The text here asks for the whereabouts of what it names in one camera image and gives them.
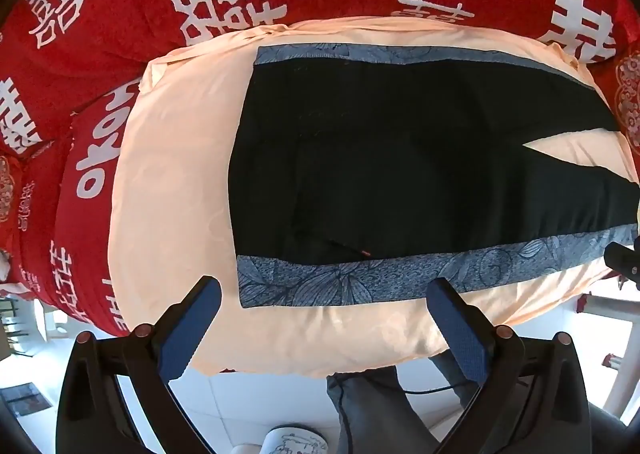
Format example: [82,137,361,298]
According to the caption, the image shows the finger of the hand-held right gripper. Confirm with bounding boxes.
[603,234,640,291]

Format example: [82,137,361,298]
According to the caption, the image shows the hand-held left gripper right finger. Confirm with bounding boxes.
[426,277,594,454]

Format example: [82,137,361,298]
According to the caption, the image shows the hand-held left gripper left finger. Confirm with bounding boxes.
[56,275,223,454]

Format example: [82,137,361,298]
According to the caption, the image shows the black pants with blue stripes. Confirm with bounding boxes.
[227,44,640,309]

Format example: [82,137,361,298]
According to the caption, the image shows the person's grey trouser leg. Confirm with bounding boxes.
[326,365,453,454]

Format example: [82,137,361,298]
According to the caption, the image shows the white chair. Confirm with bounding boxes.
[31,301,76,342]

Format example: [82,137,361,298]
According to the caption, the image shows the peach bed sheet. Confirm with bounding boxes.
[107,16,640,378]

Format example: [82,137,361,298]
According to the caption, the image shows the white printed slipper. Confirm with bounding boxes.
[261,425,328,454]

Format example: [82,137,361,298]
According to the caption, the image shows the dark framed picture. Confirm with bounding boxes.
[0,382,53,417]

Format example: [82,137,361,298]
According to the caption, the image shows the red printed blanket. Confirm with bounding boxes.
[0,0,640,339]

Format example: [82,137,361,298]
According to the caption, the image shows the black cable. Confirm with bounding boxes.
[400,380,473,395]

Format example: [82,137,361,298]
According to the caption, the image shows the white table frame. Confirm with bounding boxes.
[597,279,640,425]

